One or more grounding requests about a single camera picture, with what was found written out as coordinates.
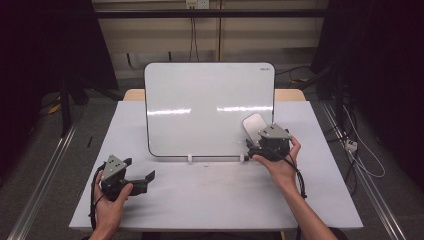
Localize person's right hand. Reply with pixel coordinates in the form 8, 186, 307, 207
251, 135, 302, 195

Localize black floor cable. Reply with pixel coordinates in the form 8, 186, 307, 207
275, 65, 313, 85

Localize aluminium floor rail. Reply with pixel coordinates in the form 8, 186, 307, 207
6, 122, 80, 240
320, 101, 408, 240

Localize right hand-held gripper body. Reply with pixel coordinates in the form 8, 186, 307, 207
257, 123, 293, 163

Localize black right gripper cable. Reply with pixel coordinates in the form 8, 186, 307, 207
266, 146, 308, 200

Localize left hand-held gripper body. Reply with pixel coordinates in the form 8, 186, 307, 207
100, 154, 135, 202

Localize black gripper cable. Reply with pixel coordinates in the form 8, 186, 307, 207
88, 164, 105, 231
266, 146, 308, 200

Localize black hanging cables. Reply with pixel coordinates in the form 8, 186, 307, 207
188, 16, 200, 63

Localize black metal stand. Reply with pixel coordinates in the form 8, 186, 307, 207
58, 75, 90, 138

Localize white whiteboard eraser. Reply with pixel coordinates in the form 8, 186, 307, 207
242, 113, 268, 145

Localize white magnetic whiteboard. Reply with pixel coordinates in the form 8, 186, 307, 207
143, 62, 276, 158

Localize yellow floor tape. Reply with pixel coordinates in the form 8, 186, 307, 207
45, 96, 63, 115

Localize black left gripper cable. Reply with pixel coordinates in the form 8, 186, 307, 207
88, 164, 105, 231

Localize black curtain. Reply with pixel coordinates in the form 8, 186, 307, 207
0, 0, 120, 178
310, 0, 424, 189

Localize white wall outlet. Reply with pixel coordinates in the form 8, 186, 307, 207
185, 0, 210, 10

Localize person's left hand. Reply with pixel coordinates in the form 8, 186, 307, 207
93, 171, 134, 232

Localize white power strip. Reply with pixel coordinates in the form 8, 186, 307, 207
344, 139, 359, 153

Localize white cable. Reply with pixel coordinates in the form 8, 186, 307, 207
342, 104, 386, 179

